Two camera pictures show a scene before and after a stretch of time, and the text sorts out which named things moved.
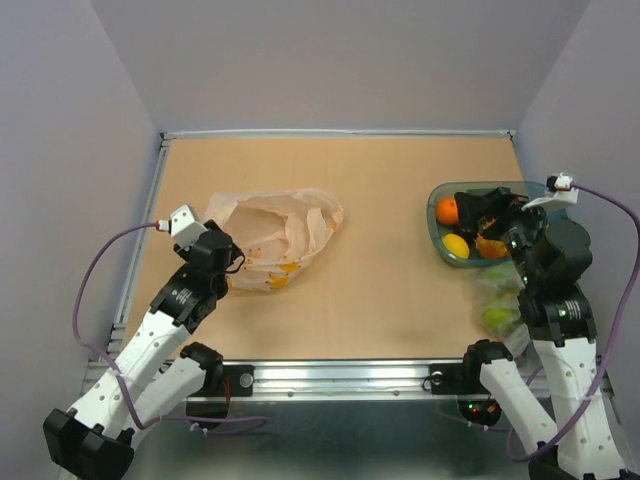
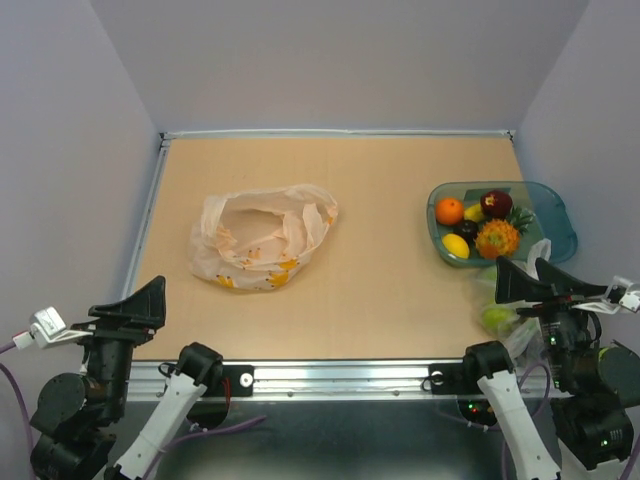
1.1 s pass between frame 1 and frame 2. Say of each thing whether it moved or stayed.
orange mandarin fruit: stayed
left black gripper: moved
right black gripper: moved
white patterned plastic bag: stayed
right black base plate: stayed
